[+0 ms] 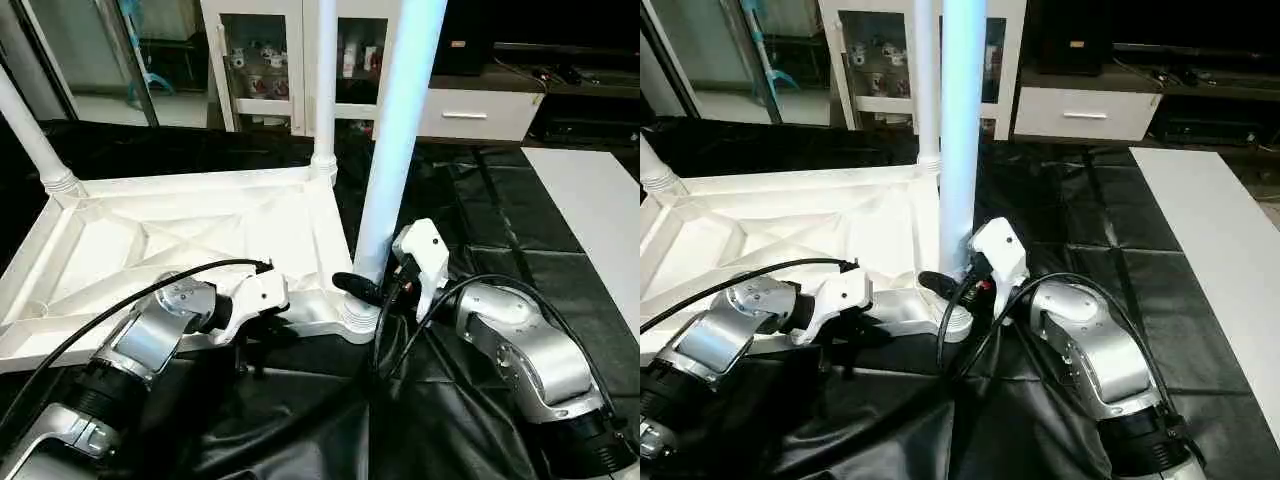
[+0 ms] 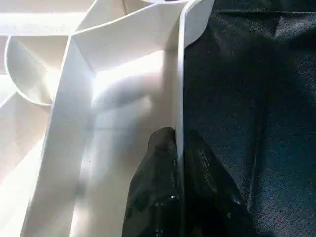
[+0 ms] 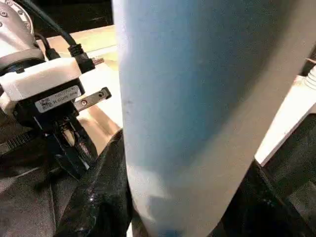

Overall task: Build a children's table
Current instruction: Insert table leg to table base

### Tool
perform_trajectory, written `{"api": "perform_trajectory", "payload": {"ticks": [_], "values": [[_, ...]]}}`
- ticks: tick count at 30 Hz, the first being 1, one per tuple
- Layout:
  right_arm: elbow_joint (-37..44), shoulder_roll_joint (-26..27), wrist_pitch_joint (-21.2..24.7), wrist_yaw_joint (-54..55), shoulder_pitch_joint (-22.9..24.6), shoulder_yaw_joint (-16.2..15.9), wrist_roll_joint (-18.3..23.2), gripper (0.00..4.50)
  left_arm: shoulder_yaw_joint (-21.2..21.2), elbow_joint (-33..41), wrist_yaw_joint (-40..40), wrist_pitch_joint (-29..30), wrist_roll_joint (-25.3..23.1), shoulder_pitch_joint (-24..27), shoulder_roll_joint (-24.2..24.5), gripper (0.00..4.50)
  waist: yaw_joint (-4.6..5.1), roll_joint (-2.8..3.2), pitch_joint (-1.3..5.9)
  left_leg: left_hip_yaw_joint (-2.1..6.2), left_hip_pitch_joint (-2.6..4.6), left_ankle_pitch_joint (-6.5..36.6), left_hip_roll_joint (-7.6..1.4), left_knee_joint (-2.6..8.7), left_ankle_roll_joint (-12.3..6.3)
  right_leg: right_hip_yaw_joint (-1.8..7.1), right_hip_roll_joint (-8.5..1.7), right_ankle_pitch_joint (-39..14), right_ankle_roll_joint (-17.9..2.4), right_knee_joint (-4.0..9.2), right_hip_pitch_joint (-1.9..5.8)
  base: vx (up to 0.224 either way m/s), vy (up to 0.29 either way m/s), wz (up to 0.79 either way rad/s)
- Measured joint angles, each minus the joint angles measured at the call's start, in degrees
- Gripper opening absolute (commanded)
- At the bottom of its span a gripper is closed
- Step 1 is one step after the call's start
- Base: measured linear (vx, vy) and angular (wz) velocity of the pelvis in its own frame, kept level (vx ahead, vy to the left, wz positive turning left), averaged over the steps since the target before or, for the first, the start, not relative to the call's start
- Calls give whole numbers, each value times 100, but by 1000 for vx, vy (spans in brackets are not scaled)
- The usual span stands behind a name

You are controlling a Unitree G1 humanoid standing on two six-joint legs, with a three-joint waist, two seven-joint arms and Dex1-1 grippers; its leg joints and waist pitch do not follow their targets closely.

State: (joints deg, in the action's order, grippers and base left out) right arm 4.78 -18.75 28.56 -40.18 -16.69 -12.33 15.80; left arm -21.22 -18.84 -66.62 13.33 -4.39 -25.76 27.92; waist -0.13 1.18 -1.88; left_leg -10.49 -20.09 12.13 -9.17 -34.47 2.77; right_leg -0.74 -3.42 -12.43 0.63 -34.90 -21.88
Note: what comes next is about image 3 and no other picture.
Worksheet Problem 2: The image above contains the white plastic table top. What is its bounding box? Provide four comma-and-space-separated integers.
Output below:
44, 25, 316, 167

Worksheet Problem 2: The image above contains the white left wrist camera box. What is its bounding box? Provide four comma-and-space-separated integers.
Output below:
0, 55, 112, 117

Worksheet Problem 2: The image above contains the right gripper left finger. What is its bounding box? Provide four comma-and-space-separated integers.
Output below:
53, 129, 135, 237

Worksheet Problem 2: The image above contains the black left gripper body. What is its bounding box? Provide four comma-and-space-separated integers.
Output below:
12, 106, 85, 151

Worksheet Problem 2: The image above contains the black work mat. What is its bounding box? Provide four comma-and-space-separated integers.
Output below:
0, 114, 316, 237

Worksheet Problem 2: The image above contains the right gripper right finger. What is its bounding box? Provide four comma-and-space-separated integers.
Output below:
210, 159, 316, 237

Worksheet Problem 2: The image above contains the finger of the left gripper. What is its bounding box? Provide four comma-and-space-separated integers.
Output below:
48, 123, 98, 179

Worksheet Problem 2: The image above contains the white plastic table leg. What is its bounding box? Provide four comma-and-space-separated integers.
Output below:
302, 63, 316, 91
111, 0, 316, 237

